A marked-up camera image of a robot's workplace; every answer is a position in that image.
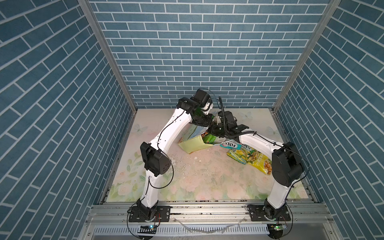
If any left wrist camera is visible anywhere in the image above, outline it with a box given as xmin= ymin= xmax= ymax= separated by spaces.
xmin=202 ymin=100 xmax=213 ymax=115

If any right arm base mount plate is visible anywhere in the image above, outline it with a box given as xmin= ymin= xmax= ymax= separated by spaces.
xmin=246 ymin=204 xmax=291 ymax=222

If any teal Fox's candy bag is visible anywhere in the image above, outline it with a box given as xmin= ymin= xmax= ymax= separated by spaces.
xmin=220 ymin=140 xmax=242 ymax=150

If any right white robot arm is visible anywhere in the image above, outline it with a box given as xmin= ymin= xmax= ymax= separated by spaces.
xmin=208 ymin=111 xmax=306 ymax=221

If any green snack packet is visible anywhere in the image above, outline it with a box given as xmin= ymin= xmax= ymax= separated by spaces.
xmin=202 ymin=134 xmax=222 ymax=145

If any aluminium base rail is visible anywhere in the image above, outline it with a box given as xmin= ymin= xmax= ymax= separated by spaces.
xmin=79 ymin=201 xmax=342 ymax=240

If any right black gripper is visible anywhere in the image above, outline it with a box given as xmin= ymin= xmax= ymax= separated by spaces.
xmin=207 ymin=122 xmax=229 ymax=139

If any green Fox's Spring Tea candy bag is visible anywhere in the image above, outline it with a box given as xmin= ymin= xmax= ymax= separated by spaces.
xmin=227 ymin=145 xmax=256 ymax=165

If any black corrugated cable conduit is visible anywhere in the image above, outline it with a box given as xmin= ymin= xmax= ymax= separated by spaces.
xmin=217 ymin=95 xmax=259 ymax=139

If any yellow-green snack packet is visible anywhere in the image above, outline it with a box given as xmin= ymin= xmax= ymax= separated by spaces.
xmin=247 ymin=150 xmax=272 ymax=175

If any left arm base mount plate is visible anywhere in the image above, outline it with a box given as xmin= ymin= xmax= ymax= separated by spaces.
xmin=127 ymin=206 xmax=171 ymax=223

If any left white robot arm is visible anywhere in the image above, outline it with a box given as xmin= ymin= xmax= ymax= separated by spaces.
xmin=139 ymin=89 xmax=213 ymax=210

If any floral paper gift bag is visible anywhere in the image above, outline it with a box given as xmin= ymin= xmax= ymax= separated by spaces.
xmin=178 ymin=123 xmax=227 ymax=154

